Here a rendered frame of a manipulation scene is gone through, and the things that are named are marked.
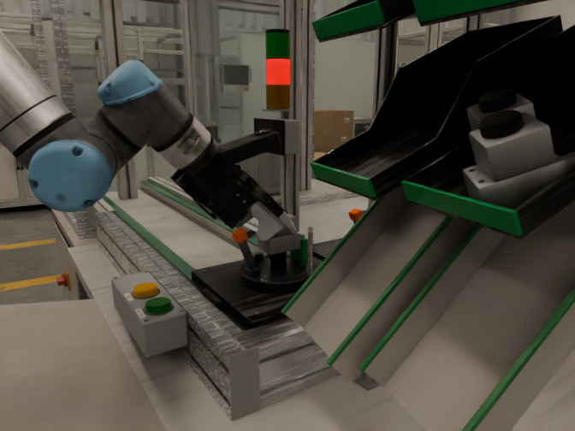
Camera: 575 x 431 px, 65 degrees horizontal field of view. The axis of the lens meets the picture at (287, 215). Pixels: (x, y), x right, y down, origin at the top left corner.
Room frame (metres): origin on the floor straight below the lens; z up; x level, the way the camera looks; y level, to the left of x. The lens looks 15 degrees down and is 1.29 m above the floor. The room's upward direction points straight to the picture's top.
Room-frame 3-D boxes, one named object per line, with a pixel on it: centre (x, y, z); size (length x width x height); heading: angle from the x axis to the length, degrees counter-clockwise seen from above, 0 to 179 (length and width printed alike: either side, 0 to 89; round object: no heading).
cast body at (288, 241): (0.77, 0.01, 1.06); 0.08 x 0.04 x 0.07; 123
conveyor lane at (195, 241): (1.03, 0.16, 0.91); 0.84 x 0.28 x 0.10; 33
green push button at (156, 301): (0.66, 0.20, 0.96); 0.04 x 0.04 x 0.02
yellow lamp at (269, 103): (0.99, 0.02, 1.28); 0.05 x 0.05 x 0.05
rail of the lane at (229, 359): (0.91, 0.29, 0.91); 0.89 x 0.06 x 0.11; 33
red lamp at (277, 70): (0.99, 0.02, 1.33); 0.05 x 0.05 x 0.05
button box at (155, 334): (0.72, 0.24, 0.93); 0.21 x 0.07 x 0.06; 33
